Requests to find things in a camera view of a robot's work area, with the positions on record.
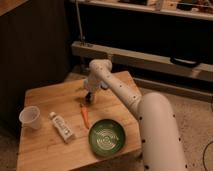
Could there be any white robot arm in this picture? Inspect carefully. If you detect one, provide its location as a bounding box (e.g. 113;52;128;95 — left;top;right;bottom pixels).
84;59;188;171

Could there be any green ceramic bowl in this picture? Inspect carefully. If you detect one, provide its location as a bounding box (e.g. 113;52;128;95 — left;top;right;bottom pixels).
88;119;126;157

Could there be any translucent plastic cup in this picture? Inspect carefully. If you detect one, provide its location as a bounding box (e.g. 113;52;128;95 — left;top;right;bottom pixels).
19;106;42;130

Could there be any orange carrot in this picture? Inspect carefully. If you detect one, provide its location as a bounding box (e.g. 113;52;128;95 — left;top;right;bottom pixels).
80;104;90;129

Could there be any white tube of cream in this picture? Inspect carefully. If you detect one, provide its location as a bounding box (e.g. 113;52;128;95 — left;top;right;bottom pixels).
49;112;74;143

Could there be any wooden table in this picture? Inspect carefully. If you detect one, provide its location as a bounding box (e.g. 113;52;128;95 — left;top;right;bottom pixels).
17;80;141;171

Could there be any dark cabinet with wooden top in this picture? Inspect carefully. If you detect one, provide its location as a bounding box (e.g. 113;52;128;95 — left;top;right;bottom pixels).
0;0;70;134

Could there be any metal shelf rack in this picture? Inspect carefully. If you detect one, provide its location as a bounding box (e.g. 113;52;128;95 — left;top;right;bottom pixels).
70;1;213;99

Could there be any black handle on shelf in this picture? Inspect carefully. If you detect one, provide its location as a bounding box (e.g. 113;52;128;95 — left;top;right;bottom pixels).
170;57;201;68

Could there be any black cable on floor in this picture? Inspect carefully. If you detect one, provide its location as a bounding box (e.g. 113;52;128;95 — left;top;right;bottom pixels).
201;139;213;171

